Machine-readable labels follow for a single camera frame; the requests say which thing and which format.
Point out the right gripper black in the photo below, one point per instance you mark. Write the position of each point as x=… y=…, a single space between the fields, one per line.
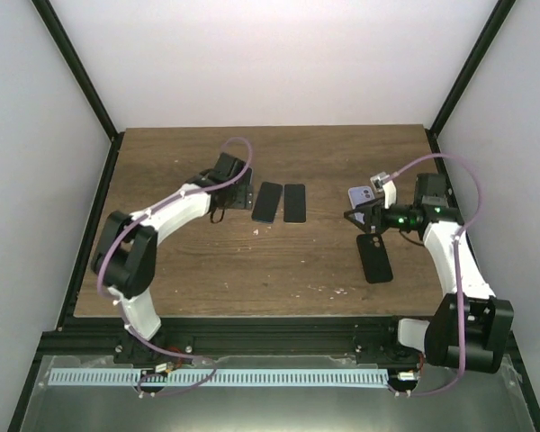
x=373 y=212

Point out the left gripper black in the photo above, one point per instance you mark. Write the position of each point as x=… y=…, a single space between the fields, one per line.
x=244 y=199

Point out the lilac phone case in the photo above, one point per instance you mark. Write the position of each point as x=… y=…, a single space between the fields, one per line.
x=359 y=195

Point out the black phone front table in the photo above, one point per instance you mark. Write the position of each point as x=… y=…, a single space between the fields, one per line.
x=267 y=201

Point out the black phone case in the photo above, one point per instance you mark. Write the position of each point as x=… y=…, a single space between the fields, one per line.
x=374 y=258

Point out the phone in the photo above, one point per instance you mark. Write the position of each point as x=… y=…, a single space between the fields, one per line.
x=294 y=203

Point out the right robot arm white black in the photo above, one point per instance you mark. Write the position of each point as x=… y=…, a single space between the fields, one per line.
x=471 y=325

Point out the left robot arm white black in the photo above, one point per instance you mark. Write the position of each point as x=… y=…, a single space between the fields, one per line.
x=125 y=257

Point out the metal sheet front panel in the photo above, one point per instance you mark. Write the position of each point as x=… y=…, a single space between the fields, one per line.
x=478 y=402

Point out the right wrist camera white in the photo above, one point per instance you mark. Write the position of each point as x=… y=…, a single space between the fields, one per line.
x=383 y=184

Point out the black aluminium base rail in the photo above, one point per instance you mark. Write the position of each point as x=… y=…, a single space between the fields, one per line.
x=367 y=339

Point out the light blue slotted cable duct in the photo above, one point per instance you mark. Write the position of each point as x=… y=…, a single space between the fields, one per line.
x=348 y=378

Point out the right black frame post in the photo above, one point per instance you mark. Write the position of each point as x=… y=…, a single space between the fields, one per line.
x=487 y=36

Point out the black frame post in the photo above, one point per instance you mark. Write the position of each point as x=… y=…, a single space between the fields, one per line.
x=57 y=32
x=487 y=36

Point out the left black frame post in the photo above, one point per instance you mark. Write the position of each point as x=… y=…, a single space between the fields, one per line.
x=57 y=32

